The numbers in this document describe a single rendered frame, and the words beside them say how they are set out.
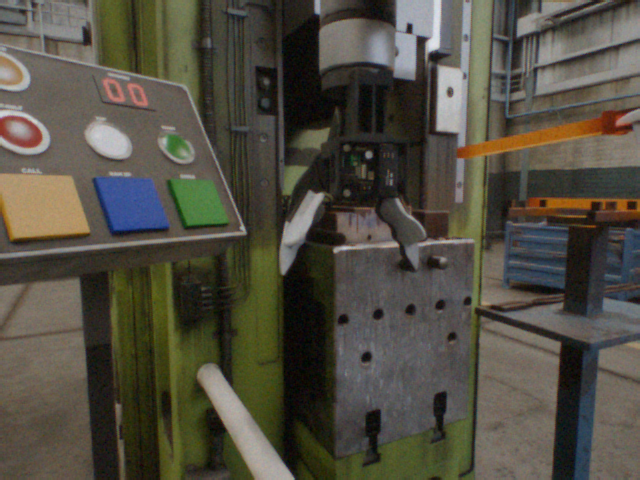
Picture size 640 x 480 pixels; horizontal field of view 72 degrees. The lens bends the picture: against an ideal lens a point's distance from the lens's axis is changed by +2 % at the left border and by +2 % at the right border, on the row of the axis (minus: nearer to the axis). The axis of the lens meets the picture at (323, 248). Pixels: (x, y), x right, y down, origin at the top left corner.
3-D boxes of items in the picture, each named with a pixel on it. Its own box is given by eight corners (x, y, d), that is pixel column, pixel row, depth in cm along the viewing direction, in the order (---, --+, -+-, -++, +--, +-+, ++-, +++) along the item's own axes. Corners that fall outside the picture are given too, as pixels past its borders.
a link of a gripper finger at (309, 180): (276, 213, 44) (325, 143, 45) (274, 212, 46) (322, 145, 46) (312, 239, 46) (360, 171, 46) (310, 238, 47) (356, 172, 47)
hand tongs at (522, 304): (630, 285, 136) (630, 282, 136) (645, 288, 132) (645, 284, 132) (490, 308, 109) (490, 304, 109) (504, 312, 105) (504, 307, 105)
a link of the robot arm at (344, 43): (312, 43, 46) (385, 49, 48) (312, 89, 46) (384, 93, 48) (329, 15, 39) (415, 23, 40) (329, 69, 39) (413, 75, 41)
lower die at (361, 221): (410, 239, 102) (411, 202, 101) (336, 244, 93) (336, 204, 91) (326, 227, 139) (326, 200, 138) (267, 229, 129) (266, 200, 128)
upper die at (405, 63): (415, 80, 97) (416, 35, 96) (336, 69, 88) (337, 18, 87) (326, 112, 134) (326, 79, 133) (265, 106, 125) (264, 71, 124)
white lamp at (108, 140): (130, 157, 57) (128, 123, 56) (89, 156, 55) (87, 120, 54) (128, 159, 60) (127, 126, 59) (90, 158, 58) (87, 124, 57)
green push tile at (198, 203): (230, 223, 65) (213, 179, 66) (187, 226, 59) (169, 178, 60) (223, 228, 66) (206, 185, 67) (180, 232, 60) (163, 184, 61)
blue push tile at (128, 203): (171, 227, 57) (152, 177, 59) (114, 231, 51) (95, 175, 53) (164, 233, 58) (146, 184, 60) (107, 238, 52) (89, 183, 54)
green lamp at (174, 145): (195, 162, 65) (194, 132, 64) (162, 161, 63) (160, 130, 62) (191, 163, 68) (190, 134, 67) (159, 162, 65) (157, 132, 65)
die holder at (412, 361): (469, 417, 109) (476, 238, 103) (334, 460, 91) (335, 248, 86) (351, 346, 158) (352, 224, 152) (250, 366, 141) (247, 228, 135)
